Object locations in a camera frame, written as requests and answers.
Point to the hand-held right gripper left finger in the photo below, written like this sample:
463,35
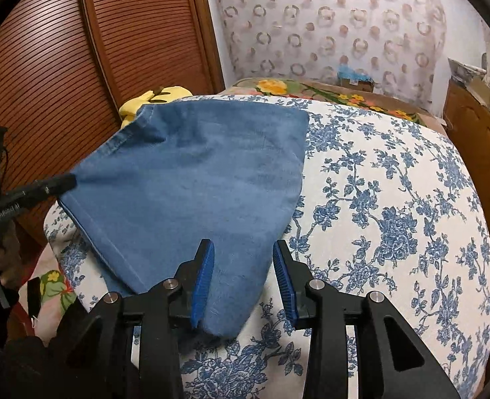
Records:
203,282

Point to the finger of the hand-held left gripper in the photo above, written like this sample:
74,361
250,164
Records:
58,183

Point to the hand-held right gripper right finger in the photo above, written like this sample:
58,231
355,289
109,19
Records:
284,282

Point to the blue denim pants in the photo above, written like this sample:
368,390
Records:
186,183

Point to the wooden louvered wardrobe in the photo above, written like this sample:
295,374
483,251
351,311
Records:
62,70

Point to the blue and white floral quilt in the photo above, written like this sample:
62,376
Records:
394,216

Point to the person's black clothing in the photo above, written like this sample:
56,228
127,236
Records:
16,361

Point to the yellow plush toy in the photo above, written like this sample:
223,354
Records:
174,93

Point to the small cardboard box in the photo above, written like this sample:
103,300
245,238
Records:
359,86

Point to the blue plastic bag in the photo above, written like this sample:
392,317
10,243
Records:
352,72

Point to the wooden dresser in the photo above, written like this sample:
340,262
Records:
477,145

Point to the flat cardboard box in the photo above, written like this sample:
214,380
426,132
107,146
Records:
485,93

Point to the pile of papers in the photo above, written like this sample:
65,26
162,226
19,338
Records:
467,70

